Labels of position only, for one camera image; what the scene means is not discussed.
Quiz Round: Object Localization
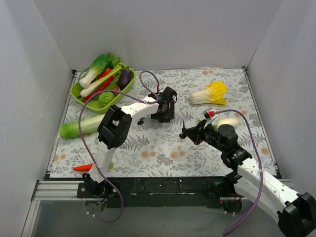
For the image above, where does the black headed key bunch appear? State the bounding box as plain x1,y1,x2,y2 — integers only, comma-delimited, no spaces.
137,120,146,129

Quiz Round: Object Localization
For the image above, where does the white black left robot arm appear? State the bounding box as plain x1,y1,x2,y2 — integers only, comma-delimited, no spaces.
83,86,177,198

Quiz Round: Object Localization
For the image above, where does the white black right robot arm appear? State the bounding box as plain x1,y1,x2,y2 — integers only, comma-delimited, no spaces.
180,120,316,237

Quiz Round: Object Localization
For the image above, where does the white radish toy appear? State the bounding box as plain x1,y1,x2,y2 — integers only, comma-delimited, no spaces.
206,118,239,129

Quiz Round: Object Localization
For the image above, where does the floral patterned table mat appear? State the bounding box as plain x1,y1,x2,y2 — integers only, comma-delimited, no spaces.
48,68,277,178

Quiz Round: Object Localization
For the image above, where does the yellow napa cabbage toy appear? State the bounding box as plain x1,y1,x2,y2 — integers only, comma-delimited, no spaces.
189,81,227,105

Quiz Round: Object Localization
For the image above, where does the purple eggplant toy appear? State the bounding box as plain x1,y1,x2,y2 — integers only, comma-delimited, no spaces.
118,68,131,90

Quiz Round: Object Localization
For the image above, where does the green round cabbage toy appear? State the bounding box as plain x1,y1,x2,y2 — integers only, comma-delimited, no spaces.
98,91,115,107

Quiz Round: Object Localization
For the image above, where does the red chili pepper toy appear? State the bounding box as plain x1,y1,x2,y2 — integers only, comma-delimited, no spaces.
81,68,115,102

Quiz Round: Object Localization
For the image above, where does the green plastic tray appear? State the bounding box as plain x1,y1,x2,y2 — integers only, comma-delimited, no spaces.
70,66,137,114

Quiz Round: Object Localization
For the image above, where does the green bok choy toy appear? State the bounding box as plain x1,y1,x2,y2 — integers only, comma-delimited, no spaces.
79,54,112,88

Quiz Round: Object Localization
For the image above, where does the orange carrot toy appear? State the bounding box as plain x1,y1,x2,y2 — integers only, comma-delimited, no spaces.
73,160,114,172

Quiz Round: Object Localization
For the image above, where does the green napa cabbage toy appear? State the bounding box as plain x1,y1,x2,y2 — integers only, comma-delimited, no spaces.
59,115,104,139

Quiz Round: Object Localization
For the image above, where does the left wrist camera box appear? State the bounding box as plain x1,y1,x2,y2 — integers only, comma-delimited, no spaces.
168,94,177,104

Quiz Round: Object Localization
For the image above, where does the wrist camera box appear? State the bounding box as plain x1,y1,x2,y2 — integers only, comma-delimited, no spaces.
168,94,177,104
203,108,217,128

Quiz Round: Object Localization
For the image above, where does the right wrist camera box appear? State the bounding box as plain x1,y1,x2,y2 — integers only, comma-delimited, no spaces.
203,108,217,128

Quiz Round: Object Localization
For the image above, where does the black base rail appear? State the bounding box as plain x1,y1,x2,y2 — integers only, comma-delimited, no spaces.
77,174,242,213

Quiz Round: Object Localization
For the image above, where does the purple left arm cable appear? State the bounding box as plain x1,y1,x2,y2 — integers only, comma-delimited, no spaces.
78,71,160,223

